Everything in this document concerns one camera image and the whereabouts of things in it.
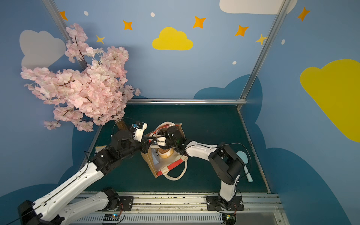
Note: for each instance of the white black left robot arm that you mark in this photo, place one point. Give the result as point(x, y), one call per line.
point(56, 208)

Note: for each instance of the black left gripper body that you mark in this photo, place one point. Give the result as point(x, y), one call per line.
point(144, 139)

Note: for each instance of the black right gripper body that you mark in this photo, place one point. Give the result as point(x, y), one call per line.
point(163, 137)

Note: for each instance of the right small circuit board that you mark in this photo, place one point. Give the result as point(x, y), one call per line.
point(228, 219)

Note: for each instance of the metal base rail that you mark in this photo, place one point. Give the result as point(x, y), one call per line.
point(186, 208)

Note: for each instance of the left small circuit board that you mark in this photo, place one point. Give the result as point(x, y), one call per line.
point(111, 219)

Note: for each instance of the aluminium right corner post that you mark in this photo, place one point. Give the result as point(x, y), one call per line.
point(264, 51)

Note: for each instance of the aluminium floor rail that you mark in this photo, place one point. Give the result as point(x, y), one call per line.
point(254, 153)
point(88, 152)

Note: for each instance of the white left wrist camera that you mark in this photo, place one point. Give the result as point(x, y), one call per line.
point(138, 130)

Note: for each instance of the beige red canvas tote bag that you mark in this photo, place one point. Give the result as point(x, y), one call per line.
point(159, 166)

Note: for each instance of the aluminium corner post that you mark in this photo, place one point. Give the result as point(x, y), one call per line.
point(264, 51)
point(57, 18)

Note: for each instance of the aluminium back frame rail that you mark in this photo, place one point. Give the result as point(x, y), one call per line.
point(187, 101)

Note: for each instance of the aluminium left corner post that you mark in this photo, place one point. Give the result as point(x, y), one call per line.
point(57, 18)

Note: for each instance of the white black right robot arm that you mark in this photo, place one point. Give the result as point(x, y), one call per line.
point(227, 164)

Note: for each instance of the aluminium right floor rail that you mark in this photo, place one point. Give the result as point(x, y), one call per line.
point(254, 153)

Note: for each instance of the light blue brush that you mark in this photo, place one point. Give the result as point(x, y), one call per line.
point(243, 156)

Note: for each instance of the pink cherry blossom tree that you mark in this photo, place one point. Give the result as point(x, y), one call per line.
point(92, 97)

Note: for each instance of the small circuit board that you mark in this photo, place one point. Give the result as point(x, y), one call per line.
point(111, 219)
point(228, 219)

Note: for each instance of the aluminium left floor rail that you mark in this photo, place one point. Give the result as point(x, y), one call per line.
point(88, 152)

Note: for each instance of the blue white work glove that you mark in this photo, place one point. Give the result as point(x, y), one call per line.
point(99, 148)

